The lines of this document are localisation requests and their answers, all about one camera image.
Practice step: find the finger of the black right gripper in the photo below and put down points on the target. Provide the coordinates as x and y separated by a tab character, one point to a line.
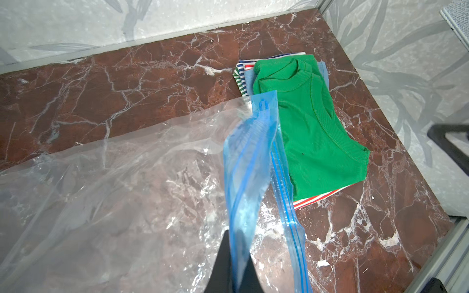
437	133

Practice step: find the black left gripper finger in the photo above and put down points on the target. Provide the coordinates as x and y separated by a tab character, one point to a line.
221	276

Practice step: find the red striped garment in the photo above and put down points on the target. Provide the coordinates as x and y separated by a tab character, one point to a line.
309	201

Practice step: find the clear vacuum bag blue zipper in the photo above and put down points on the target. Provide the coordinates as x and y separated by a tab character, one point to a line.
146	212

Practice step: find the solid green garment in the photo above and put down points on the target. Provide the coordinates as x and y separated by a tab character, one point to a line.
322	158

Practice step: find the light blue tank top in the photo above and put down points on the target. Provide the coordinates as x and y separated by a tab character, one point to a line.
250	76

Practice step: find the blue striped tank top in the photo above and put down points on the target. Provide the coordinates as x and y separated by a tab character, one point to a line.
242	66

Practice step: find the green striped tank top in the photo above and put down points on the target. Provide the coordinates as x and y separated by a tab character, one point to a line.
239	82

